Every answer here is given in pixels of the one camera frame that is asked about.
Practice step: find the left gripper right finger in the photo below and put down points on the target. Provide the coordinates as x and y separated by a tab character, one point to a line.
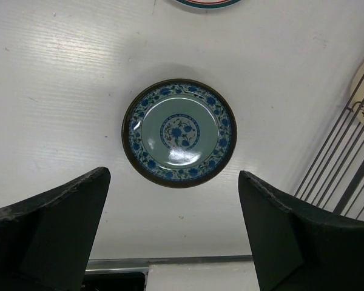
296	245

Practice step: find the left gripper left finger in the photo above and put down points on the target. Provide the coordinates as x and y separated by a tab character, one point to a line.
46	240

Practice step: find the blue floral green plate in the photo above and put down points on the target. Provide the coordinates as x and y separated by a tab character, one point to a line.
179	133

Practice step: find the white plate red characters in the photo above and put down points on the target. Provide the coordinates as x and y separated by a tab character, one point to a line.
205	7

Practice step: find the black metal base rail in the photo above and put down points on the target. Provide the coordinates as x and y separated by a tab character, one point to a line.
108	267

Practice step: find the grey wire dish rack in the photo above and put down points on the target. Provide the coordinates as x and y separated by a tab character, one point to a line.
334	180

